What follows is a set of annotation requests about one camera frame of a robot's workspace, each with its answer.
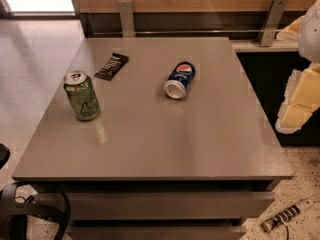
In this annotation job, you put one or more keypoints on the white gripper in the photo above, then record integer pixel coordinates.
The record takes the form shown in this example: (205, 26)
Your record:
(310, 37)

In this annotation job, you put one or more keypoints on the blue pepsi can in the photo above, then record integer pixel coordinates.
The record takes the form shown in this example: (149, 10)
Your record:
(179, 80)

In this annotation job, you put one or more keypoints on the green soda can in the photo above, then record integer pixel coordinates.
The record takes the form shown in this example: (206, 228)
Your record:
(81, 95)

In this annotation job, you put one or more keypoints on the black snack bar wrapper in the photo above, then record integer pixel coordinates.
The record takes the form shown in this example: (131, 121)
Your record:
(112, 66)

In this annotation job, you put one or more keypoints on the black round object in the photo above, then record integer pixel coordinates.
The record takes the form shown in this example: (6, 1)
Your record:
(4, 155)

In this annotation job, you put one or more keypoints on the black chair base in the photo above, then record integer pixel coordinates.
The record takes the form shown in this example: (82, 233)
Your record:
(14, 215)

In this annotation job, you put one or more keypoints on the right metal bracket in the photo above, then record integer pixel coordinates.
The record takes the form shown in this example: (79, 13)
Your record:
(266, 35)

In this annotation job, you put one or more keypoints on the metal bracket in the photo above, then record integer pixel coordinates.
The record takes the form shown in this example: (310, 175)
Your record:
(126, 18)
(266, 35)

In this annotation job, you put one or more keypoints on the left metal bracket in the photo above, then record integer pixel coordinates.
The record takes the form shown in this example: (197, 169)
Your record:
(126, 18)

